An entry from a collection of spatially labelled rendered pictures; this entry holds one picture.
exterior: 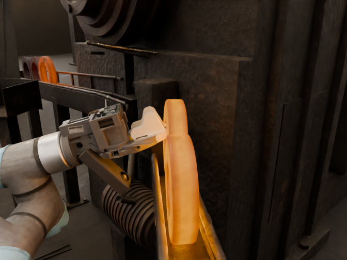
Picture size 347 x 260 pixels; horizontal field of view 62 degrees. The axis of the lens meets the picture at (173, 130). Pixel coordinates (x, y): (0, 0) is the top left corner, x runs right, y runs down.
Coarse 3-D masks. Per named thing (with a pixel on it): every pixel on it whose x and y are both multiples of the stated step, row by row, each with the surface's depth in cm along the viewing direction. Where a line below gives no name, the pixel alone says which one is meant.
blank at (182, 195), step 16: (176, 144) 38; (192, 144) 38; (176, 160) 36; (192, 160) 36; (176, 176) 35; (192, 176) 35; (176, 192) 35; (192, 192) 35; (176, 208) 35; (192, 208) 35; (176, 224) 35; (192, 224) 36; (176, 240) 37; (192, 240) 38
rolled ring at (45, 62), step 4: (44, 56) 151; (48, 56) 152; (40, 60) 153; (44, 60) 148; (48, 60) 148; (40, 64) 155; (44, 64) 156; (48, 64) 147; (52, 64) 148; (40, 68) 157; (44, 68) 158; (48, 68) 147; (52, 68) 147; (40, 72) 158; (44, 72) 159; (48, 72) 148; (52, 72) 147; (40, 76) 159; (44, 76) 159; (52, 76) 147; (56, 76) 149; (44, 80) 159; (48, 80) 160; (52, 80) 148; (56, 80) 150; (44, 84) 157
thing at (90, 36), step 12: (132, 0) 77; (144, 0) 79; (132, 12) 79; (144, 12) 82; (120, 24) 84; (132, 24) 83; (144, 24) 86; (96, 36) 97; (108, 36) 91; (120, 36) 86; (132, 36) 90
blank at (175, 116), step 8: (168, 104) 52; (176, 104) 52; (184, 104) 53; (168, 112) 51; (176, 112) 51; (184, 112) 51; (168, 120) 50; (176, 120) 50; (184, 120) 50; (168, 128) 50; (176, 128) 49; (184, 128) 49
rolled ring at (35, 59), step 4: (36, 56) 165; (32, 60) 167; (36, 60) 161; (32, 64) 169; (36, 64) 163; (32, 68) 171; (36, 68) 173; (32, 72) 172; (36, 72) 174; (32, 76) 174; (36, 76) 173; (40, 80) 163
